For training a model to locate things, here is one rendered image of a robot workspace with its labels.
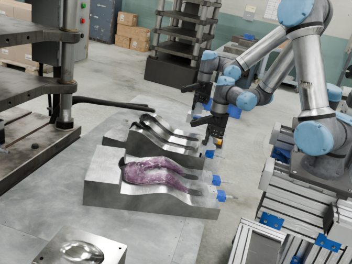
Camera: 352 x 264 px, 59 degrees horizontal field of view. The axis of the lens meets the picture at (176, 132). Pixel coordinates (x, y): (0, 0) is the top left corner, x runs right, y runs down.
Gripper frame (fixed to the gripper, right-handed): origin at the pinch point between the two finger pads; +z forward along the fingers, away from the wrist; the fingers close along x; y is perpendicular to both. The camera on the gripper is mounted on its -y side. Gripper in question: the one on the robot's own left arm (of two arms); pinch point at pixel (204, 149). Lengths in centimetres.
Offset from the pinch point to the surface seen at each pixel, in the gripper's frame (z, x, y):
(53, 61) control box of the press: -19, 13, -88
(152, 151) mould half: 4.8, -6.9, -22.5
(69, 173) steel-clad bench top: 10, -34, -49
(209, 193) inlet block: 2.5, -30.4, 7.8
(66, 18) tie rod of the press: -44, 2, -75
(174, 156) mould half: 4.4, -6.9, -12.1
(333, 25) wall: -61, 639, 175
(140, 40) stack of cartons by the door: 61, 625, -248
